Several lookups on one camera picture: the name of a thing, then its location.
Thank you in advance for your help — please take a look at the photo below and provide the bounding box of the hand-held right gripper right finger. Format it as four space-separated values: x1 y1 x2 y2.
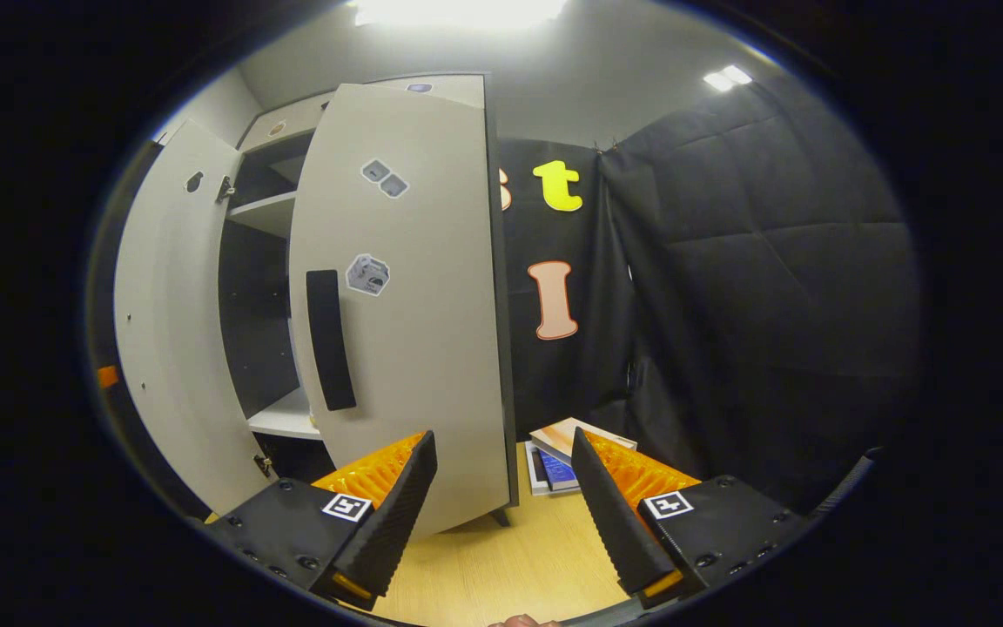
571 427 811 610

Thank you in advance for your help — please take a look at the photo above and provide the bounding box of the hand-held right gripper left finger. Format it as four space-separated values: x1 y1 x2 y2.
205 429 439 610

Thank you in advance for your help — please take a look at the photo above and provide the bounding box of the white shoe cabinet door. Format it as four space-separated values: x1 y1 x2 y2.
112 119 274 517
287 83 513 538

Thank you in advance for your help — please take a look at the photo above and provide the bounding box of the white shoe cabinet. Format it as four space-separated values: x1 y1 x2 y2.
153 71 522 529

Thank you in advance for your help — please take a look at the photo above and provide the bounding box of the white book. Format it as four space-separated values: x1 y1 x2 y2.
529 417 639 465

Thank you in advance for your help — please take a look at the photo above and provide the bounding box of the black backdrop cloth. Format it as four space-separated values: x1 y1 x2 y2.
497 74 920 515

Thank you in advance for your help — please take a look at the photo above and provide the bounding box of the small ceiling light panel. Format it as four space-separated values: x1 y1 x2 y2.
702 64 754 93

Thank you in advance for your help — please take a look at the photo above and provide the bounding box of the large ceiling light panel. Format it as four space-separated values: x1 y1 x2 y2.
349 0 570 34

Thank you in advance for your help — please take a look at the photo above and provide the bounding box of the black door handle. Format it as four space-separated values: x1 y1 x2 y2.
305 269 359 412

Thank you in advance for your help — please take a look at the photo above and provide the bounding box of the grey woven strap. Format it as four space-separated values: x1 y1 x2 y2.
811 447 884 519

